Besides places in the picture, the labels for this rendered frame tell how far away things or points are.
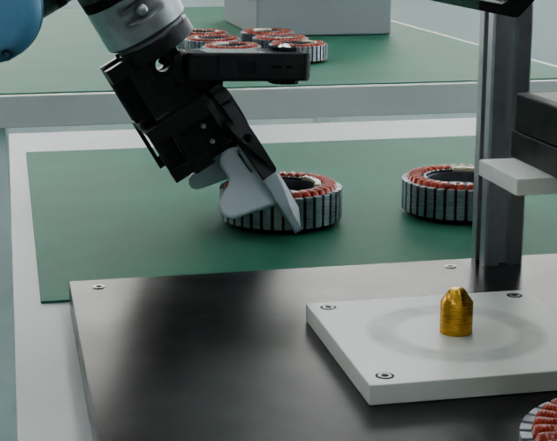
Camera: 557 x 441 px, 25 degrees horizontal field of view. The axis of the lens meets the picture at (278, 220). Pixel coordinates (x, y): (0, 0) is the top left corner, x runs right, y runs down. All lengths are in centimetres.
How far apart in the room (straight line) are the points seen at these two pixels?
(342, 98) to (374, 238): 101
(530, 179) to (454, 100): 144
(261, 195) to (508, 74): 26
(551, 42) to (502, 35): 475
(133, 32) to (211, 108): 9
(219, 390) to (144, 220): 49
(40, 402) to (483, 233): 37
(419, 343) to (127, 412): 18
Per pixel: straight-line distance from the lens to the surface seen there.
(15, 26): 92
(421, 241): 111
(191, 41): 251
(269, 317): 83
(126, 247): 109
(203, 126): 110
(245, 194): 109
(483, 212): 96
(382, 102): 213
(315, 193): 113
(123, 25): 108
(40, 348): 85
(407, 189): 119
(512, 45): 94
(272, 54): 112
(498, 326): 79
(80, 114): 204
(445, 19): 549
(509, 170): 75
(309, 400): 69
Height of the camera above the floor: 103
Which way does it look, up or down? 14 degrees down
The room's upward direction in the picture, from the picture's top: straight up
